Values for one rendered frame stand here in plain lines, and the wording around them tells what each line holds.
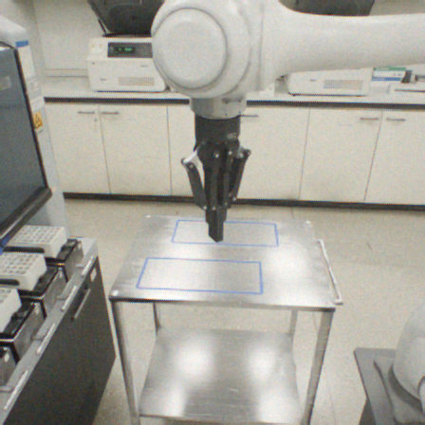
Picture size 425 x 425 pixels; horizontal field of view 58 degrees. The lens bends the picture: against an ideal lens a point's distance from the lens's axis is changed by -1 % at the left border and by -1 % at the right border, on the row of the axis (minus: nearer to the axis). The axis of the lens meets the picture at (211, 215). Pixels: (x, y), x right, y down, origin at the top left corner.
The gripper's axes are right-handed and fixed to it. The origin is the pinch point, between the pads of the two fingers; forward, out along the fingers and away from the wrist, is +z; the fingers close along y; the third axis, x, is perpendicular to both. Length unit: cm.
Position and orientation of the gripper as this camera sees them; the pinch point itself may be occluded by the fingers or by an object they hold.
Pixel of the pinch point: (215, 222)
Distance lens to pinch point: 71.9
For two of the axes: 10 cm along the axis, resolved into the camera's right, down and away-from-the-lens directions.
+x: -5.3, -4.2, 7.3
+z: -0.1, 8.7, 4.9
